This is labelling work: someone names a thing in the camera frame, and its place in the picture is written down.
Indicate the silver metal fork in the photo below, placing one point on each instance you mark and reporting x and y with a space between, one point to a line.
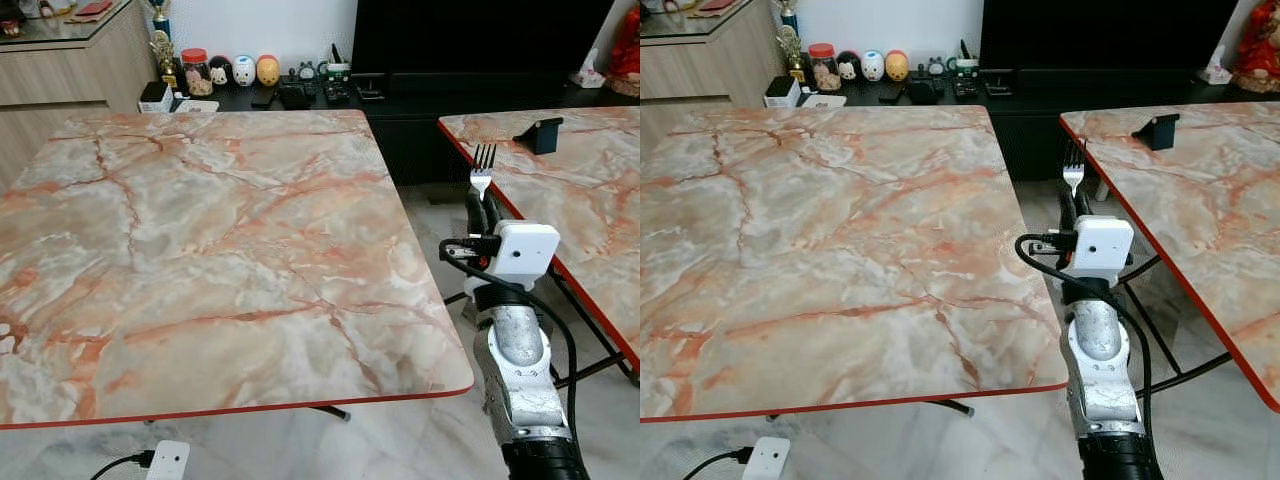
1074 172
483 176

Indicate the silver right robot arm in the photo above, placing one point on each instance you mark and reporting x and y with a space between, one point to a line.
518 370
1100 370

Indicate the black wedge-shaped stand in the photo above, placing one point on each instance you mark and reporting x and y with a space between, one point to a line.
543 135
1161 132

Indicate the black buttoned remote control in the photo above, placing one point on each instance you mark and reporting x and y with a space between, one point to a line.
965 88
336 92

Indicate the small pink white ornament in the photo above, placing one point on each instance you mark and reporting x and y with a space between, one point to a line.
589 72
1216 68

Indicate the black flat television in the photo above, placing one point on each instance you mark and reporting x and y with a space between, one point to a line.
1110 32
480 35

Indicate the green and white gadget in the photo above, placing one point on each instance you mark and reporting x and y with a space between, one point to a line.
337 68
965 63

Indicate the black pouch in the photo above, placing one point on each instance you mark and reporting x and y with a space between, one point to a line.
924 91
294 96

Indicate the small grey cat figure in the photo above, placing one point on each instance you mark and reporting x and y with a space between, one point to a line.
307 72
936 68

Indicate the black metal table leg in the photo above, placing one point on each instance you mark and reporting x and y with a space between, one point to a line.
332 412
955 407

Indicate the red figurine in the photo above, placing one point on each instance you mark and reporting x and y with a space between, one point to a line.
1258 50
626 55

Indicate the slim black remote control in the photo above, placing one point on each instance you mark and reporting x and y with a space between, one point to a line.
891 94

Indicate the yellow egg figure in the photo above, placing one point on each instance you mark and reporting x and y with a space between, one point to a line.
268 71
897 66

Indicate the white and blue egg figure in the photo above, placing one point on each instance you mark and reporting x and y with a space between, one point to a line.
244 71
873 66

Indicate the light wooden cabinet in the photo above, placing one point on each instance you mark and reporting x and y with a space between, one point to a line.
700 65
60 90

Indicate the black and white egg figure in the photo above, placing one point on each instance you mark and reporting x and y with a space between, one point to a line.
848 67
220 72

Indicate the flat white card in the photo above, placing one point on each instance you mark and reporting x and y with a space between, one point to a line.
825 100
198 105

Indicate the red-lidded snack jar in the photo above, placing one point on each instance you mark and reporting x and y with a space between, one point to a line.
824 70
196 75

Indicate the flat red item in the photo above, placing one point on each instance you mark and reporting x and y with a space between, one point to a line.
717 5
93 7

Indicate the white box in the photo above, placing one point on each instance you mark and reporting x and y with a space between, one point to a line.
782 92
154 97

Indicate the gold trophy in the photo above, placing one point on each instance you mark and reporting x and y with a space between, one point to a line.
163 55
791 48

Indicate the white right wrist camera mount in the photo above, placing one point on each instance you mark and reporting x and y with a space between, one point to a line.
1103 245
527 252

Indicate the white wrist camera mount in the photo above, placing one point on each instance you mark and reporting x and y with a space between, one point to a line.
767 460
527 252
168 462
1103 245

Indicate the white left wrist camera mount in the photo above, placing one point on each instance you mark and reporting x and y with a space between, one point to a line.
168 462
767 460

